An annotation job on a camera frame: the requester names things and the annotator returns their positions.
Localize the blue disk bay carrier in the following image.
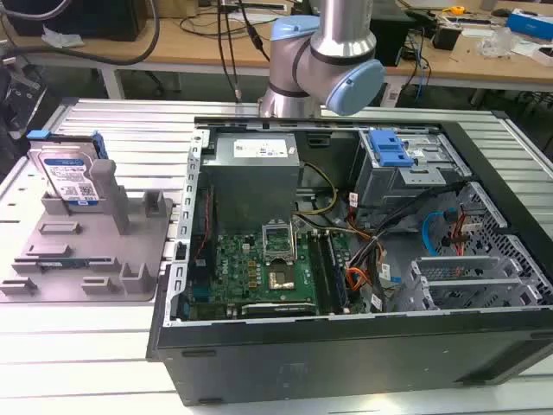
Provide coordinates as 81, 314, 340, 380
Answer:
369, 130, 415, 169

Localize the metal disk bay cage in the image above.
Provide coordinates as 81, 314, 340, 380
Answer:
356, 128, 473, 208

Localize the hard disk in blue carrier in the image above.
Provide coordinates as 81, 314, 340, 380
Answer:
26, 130, 109, 208

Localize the grey power supply unit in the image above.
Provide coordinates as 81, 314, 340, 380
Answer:
200, 132, 301, 235

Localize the metal socket cover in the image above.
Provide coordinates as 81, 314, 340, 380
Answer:
261, 221, 296, 265

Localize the green motherboard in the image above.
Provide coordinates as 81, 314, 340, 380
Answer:
182, 215, 352, 316

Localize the CPU socket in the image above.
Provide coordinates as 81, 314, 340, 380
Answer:
267, 266, 297, 291

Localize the black graphics card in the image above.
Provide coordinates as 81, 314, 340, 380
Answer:
239, 302, 317, 317

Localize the black open PC case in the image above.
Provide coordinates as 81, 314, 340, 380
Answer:
145, 115, 553, 407

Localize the wooden desk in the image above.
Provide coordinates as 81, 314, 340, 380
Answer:
0, 0, 553, 93

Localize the grey parts rack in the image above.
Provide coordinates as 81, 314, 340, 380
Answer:
0, 159, 173, 304

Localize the black computer tower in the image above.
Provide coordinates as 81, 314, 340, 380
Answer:
369, 5, 417, 67

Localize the RAM stick on rack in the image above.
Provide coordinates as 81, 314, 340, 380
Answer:
13, 257, 111, 267

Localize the black small box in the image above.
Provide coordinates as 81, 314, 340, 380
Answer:
431, 22, 461, 51

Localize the black bag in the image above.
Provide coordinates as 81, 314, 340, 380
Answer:
0, 64, 48, 140

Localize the clear plastic wrap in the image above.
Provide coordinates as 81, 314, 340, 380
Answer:
480, 29, 519, 58

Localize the blue cardboard box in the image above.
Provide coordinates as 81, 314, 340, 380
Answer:
505, 8, 553, 40

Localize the yellow black power wire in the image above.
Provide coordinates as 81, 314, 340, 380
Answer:
291, 161, 339, 216

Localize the orange wire bundle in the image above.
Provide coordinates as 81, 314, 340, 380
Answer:
346, 265, 375, 299

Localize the blue SATA wire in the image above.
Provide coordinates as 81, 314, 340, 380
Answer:
421, 207, 458, 262

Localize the black hanging cable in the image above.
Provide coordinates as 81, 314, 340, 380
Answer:
215, 0, 243, 104

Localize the silver expansion slot bracket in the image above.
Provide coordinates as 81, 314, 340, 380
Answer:
415, 255, 500, 278
423, 278, 524, 306

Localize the blue hanging cable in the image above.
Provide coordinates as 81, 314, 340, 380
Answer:
410, 34, 432, 101

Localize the thick grey cable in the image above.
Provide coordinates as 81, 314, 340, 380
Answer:
0, 0, 162, 67

